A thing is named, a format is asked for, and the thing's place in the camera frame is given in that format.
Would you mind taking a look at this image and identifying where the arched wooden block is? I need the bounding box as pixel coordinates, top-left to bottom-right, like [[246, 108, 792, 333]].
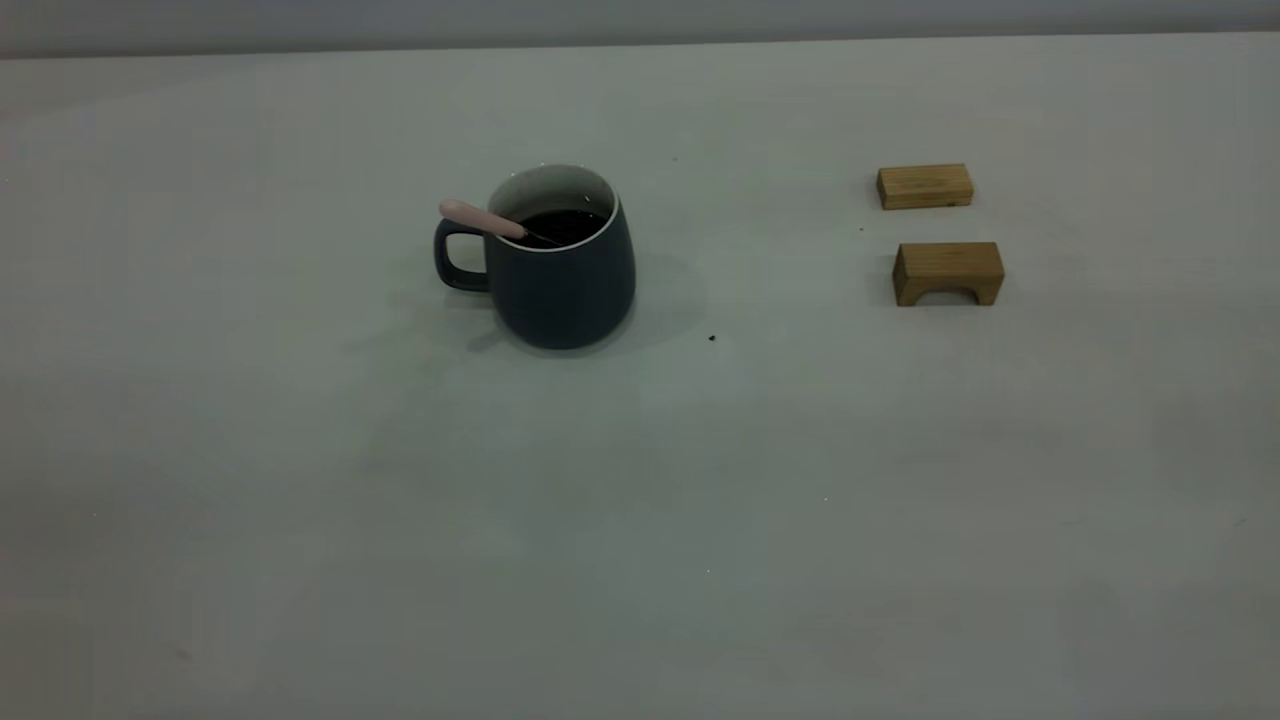
[[892, 241, 1005, 307]]

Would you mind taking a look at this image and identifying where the dark coffee liquid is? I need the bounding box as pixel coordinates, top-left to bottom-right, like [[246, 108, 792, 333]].
[[504, 208, 608, 250]]

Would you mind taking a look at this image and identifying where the dark grey ceramic mug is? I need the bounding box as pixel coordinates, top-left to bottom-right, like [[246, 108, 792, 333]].
[[433, 163, 637, 351]]

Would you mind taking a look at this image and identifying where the pink handled metal spoon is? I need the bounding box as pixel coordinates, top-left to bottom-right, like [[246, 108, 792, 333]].
[[438, 198, 567, 249]]

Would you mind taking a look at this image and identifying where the flat rectangular wooden block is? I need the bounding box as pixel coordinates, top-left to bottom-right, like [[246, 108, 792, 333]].
[[877, 164, 975, 211]]

